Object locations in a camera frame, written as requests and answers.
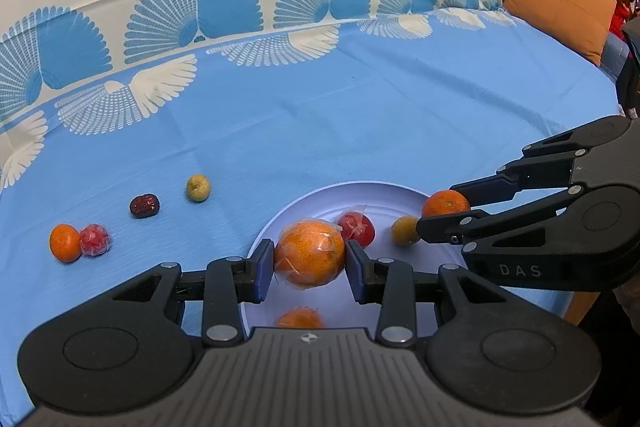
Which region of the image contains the small yellow fruit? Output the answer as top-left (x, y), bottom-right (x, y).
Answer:
top-left (391, 215), bottom-right (422, 247)

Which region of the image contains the small green fruit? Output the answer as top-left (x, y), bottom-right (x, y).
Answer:
top-left (186, 175), bottom-right (212, 202)

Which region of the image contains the bare mandarin orange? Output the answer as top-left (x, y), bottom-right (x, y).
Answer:
top-left (421, 189), bottom-right (472, 219)
top-left (49, 224), bottom-right (82, 264)

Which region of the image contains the plastic-wrapped round orange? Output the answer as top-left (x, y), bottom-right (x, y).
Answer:
top-left (272, 218), bottom-right (347, 292)

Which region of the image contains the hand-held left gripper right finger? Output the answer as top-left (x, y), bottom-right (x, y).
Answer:
top-left (346, 239), bottom-right (501, 345)

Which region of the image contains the orange cushion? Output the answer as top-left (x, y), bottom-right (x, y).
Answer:
top-left (502, 0), bottom-right (618, 68)

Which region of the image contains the dark chair back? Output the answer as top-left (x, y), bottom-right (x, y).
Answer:
top-left (616, 19), bottom-right (640, 118)

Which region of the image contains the light blue round plate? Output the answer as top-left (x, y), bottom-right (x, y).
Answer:
top-left (239, 180), bottom-right (451, 343)

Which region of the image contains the plastic-wrapped red fruit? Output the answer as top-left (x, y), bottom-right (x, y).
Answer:
top-left (336, 206), bottom-right (377, 248)
top-left (80, 224), bottom-right (112, 257)

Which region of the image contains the plastic-wrapped oblong orange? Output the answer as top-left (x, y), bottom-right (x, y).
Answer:
top-left (276, 307), bottom-right (326, 330)

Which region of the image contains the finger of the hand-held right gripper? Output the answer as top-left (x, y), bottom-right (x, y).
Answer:
top-left (416, 184), bottom-right (586, 256)
top-left (450, 116), bottom-right (632, 210)

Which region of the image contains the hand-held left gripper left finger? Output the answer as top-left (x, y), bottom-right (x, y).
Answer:
top-left (112, 239), bottom-right (276, 344)

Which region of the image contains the dried red date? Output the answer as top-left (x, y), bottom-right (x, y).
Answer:
top-left (130, 194), bottom-right (161, 219)

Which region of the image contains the blue fan-print tablecloth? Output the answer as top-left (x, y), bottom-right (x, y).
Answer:
top-left (0, 0), bottom-right (623, 427)

